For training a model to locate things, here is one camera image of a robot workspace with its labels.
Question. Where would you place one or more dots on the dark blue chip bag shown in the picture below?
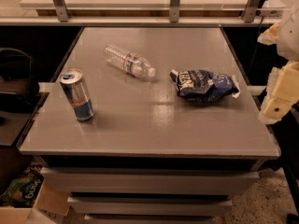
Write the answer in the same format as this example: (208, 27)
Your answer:
(204, 87)

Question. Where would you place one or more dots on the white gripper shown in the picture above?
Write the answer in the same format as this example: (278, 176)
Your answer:
(290, 37)

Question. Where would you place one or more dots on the clear plastic water bottle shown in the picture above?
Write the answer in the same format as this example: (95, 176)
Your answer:
(129, 62)

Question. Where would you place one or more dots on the red bull can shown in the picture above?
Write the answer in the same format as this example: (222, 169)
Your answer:
(76, 92)

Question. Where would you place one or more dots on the metal bracket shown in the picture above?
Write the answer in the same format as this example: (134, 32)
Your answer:
(249, 13)
(174, 10)
(61, 10)

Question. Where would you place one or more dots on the black chair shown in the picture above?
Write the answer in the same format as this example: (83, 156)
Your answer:
(18, 85)

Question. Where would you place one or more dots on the right metal bracket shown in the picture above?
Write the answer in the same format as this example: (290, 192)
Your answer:
(249, 13)

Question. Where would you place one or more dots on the left metal bracket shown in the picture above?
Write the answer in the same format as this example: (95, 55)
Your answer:
(61, 10)

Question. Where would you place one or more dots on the green snack bag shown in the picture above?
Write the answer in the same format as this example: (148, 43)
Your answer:
(23, 190)

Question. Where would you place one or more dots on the grey drawer cabinet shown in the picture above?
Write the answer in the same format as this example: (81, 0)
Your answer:
(148, 196)

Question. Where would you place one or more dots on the middle metal bracket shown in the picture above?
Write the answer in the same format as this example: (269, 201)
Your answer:
(174, 10)

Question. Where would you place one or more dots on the cardboard box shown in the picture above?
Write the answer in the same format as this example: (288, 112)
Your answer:
(51, 207)

